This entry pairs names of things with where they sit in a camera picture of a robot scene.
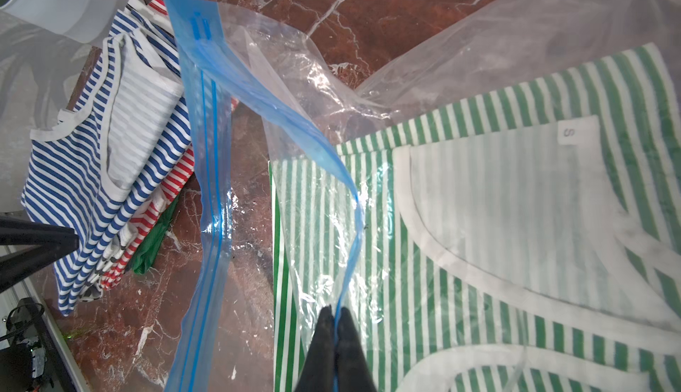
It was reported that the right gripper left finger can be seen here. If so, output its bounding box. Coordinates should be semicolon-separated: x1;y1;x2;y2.
294;306;335;392

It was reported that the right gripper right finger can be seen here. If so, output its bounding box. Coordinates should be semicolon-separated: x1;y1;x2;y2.
335;307;377;392

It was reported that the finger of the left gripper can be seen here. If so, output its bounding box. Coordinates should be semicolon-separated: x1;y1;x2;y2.
1;216;79;292

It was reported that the blue white striped top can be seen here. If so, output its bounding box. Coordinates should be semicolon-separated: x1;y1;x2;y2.
21;7;191;315

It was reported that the green tank top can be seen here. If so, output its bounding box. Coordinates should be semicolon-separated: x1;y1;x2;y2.
131;198;179;275

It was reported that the red white striped top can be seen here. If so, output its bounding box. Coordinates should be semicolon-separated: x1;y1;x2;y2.
100;0;196;290

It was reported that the green white striped garment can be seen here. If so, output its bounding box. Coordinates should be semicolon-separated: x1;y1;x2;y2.
270;43;680;391

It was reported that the clear vacuum bag blue zip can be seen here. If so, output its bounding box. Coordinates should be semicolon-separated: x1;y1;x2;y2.
165;0;680;391

